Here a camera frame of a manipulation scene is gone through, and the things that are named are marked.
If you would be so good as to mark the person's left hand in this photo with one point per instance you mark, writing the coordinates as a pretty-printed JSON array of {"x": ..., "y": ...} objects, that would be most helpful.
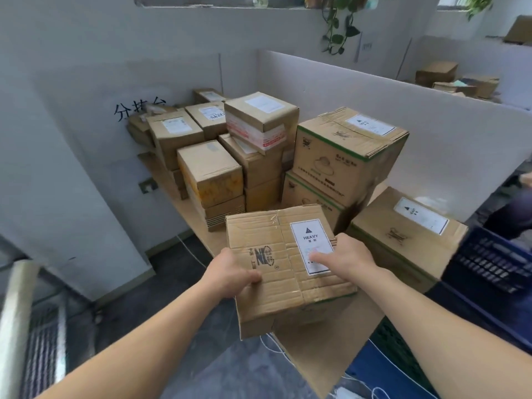
[{"x": 228, "y": 278}]

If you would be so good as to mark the person's right hand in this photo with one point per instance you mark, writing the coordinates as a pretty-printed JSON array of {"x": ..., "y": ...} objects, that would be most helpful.
[{"x": 353, "y": 261}]

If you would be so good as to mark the large labelled cardboard box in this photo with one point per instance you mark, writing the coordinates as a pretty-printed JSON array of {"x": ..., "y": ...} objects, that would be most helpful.
[
  {"x": 386, "y": 253},
  {"x": 332, "y": 162},
  {"x": 266, "y": 236},
  {"x": 307, "y": 203}
]

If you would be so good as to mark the pile of parcels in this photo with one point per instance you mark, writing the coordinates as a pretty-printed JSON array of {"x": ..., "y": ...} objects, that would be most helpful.
[{"x": 208, "y": 174}]

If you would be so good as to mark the person's left forearm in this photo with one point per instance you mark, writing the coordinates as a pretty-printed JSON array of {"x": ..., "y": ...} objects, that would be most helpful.
[{"x": 137, "y": 349}]

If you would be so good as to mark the person's right forearm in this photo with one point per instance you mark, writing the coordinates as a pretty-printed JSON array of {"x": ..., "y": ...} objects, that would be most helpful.
[{"x": 449, "y": 336}]

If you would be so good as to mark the green plastic crate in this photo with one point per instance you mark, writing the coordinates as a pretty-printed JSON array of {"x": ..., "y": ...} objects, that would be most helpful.
[{"x": 399, "y": 349}]

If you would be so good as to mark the blue plastic crate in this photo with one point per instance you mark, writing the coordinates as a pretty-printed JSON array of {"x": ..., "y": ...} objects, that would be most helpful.
[{"x": 374, "y": 374}]

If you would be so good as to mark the dark blue plastic bin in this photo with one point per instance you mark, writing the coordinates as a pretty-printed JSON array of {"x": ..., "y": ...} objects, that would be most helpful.
[{"x": 490, "y": 261}]

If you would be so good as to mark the heap of brown cartons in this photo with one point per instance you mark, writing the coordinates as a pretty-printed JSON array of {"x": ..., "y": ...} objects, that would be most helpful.
[{"x": 436, "y": 72}]

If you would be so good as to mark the green potted trailing plant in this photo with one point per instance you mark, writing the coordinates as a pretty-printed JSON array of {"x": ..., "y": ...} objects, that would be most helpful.
[{"x": 336, "y": 20}]

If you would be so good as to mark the yellow bottle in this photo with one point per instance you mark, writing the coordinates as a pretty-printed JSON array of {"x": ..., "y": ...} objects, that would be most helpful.
[{"x": 261, "y": 0}]

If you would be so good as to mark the plain brown carton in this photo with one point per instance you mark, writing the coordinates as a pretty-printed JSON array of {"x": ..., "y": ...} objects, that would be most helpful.
[{"x": 519, "y": 31}]

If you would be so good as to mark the small green hanging plant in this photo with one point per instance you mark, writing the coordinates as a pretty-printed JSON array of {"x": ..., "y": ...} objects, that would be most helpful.
[{"x": 478, "y": 4}]

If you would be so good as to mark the grey wall socket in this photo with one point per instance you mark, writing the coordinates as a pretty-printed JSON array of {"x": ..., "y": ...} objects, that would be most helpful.
[{"x": 148, "y": 186}]

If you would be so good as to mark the white paper wall notice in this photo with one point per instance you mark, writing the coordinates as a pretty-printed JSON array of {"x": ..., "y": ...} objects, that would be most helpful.
[{"x": 365, "y": 46}]

